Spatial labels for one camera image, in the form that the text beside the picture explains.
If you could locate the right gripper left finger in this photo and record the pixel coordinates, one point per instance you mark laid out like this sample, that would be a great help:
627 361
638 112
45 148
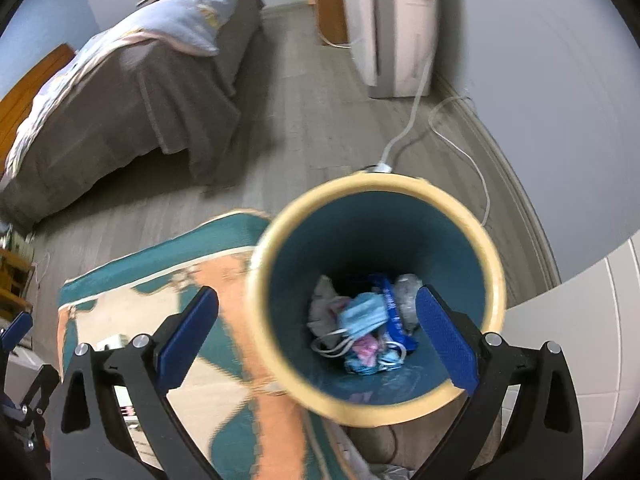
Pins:
89 437

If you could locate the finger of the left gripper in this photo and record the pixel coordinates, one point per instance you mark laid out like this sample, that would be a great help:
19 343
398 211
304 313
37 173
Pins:
16 331

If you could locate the blue face mask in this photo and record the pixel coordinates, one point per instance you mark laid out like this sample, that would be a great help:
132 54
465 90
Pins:
363 315

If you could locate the blue silver foil wrapper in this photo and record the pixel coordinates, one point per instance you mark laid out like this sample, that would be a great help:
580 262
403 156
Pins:
394 328

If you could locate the white tissue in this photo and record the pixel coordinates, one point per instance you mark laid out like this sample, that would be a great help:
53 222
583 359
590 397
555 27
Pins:
325 306

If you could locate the pink snack wrapper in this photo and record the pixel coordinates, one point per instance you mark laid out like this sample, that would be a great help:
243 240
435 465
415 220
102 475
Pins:
364 351

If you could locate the teal yellow trash bin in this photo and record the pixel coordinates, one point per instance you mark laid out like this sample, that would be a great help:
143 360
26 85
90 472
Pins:
349 229

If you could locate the wooden side table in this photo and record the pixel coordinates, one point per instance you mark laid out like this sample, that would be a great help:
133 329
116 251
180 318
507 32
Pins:
15 273

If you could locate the teal orange patterned rug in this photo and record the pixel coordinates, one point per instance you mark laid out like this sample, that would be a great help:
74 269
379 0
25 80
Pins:
233 409

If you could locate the white cabinet door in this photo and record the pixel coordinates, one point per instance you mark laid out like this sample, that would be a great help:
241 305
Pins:
594 317

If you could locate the crumpled clear plastic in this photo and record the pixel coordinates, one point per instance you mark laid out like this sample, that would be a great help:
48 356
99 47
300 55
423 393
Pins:
405 289

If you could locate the wooden headboard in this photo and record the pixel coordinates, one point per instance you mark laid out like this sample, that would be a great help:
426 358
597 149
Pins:
16 105

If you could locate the bed with grey blanket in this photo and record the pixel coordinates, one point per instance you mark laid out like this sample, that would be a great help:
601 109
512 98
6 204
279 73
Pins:
142 98

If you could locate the light blue quilt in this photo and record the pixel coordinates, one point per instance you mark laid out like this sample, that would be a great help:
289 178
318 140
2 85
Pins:
187 26

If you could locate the wooden cabinet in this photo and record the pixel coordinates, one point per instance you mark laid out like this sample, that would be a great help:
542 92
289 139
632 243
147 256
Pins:
331 22

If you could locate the white air purifier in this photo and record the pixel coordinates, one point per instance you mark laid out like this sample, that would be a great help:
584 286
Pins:
393 45

